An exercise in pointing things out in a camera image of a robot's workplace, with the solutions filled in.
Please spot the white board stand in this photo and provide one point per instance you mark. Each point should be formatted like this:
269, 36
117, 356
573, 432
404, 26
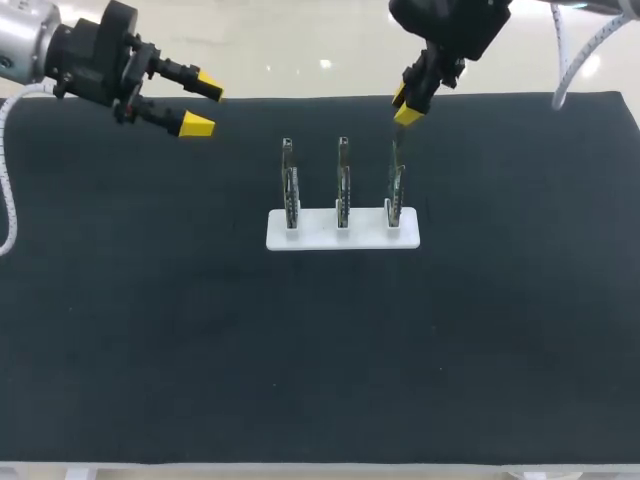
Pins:
320, 239

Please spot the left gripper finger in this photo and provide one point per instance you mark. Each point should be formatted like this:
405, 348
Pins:
185, 75
195, 127

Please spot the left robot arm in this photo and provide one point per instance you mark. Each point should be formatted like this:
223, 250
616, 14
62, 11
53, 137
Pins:
25, 35

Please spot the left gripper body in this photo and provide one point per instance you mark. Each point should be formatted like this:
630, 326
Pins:
95, 65

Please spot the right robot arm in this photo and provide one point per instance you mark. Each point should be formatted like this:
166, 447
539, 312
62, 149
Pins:
610, 4

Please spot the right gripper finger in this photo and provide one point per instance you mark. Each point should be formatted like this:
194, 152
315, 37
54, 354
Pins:
420, 105
410, 75

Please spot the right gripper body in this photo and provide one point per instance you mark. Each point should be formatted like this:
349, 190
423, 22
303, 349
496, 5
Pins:
450, 25

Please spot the green circuit board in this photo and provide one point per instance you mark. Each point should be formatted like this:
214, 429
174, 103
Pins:
396, 190
343, 190
290, 190

